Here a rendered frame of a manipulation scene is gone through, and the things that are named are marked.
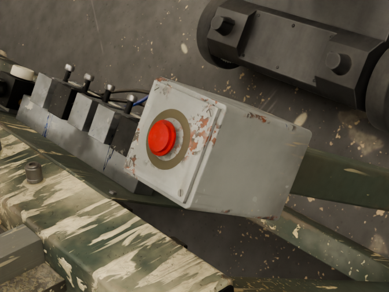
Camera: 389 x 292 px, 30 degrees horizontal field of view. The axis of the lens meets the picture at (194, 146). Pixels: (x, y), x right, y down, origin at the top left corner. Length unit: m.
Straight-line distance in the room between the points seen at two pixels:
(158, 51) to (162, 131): 1.45
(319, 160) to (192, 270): 0.23
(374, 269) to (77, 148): 0.64
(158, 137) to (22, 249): 0.30
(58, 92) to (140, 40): 1.07
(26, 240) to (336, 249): 0.74
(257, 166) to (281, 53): 0.87
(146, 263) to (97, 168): 0.31
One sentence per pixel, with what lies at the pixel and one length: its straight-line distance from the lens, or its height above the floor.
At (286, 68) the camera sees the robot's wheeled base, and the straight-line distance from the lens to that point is 1.66.
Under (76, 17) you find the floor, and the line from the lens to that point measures 2.60.
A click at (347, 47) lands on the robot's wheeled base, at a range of 1.56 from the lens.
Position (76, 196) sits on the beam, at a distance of 1.07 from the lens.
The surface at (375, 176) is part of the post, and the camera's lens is 1.10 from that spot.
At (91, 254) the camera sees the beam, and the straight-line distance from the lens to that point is 0.94.
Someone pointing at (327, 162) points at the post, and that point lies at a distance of 0.99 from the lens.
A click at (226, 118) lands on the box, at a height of 0.92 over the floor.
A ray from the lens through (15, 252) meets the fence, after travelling 0.99.
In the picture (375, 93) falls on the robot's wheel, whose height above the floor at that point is 0.19.
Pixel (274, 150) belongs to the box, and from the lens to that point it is 0.84.
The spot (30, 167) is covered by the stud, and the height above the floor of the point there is 0.87.
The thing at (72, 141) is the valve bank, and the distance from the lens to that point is 1.24.
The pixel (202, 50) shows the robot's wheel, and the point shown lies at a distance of 1.87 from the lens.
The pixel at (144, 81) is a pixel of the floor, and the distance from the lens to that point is 2.25.
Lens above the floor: 1.49
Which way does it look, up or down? 47 degrees down
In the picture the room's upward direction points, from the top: 77 degrees counter-clockwise
